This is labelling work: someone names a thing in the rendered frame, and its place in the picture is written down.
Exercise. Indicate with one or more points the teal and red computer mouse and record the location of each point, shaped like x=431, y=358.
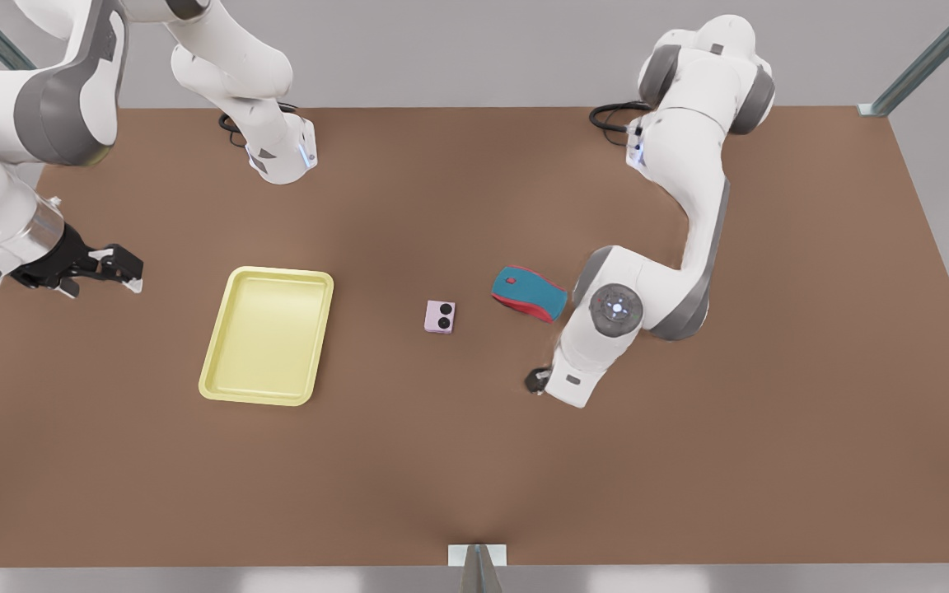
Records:
x=529, y=292

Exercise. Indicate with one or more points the small pink box two black dots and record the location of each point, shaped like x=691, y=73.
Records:
x=440, y=317

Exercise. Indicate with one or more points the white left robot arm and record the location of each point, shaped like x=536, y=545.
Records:
x=689, y=181

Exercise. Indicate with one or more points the yellow rectangular tray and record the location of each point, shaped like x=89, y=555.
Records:
x=268, y=334

